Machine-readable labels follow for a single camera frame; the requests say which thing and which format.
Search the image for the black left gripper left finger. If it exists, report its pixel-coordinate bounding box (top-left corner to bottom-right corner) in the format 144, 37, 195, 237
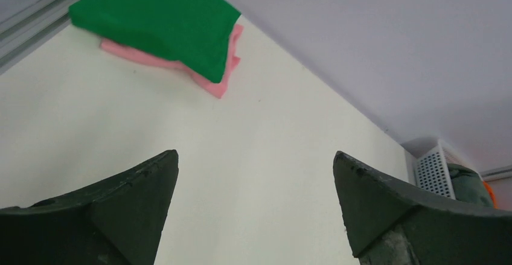
1, 150, 179, 264

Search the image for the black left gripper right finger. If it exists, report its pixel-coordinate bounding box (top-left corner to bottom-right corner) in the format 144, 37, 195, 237
333, 151, 511, 264

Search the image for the grey t-shirt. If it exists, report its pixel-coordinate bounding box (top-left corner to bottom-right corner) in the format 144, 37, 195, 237
447, 164, 494, 208

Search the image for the white plastic laundry basket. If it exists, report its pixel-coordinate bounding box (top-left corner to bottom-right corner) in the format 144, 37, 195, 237
413, 139, 471, 200

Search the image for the orange t-shirt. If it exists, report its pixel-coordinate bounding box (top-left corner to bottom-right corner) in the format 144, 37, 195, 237
483, 181, 498, 208

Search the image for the folded pink t-shirt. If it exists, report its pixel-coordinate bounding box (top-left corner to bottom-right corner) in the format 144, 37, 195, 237
100, 24, 245, 99

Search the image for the folded green t-shirt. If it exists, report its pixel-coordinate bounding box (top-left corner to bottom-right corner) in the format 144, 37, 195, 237
68, 0, 240, 83

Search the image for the aluminium frame rail left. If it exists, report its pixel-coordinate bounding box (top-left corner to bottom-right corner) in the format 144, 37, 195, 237
1, 0, 78, 73

